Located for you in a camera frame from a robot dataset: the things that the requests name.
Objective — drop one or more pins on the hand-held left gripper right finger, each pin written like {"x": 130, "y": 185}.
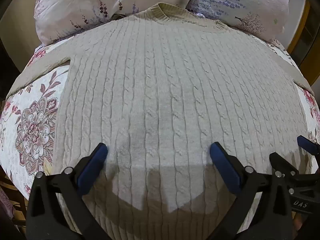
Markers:
{"x": 225, "y": 168}

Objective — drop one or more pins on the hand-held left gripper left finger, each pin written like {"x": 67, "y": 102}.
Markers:
{"x": 93, "y": 168}

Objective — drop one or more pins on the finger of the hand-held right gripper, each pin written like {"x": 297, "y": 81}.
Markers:
{"x": 308, "y": 143}
{"x": 282, "y": 163}

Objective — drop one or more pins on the floral bed sheet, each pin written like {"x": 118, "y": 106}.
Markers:
{"x": 32, "y": 127}

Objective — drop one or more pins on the lilac floral pillow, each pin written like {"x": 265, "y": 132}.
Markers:
{"x": 240, "y": 2}

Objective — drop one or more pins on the pink floral pillow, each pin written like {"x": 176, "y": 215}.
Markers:
{"x": 105, "y": 3}

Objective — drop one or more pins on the wooden frame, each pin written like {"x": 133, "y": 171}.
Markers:
{"x": 301, "y": 32}

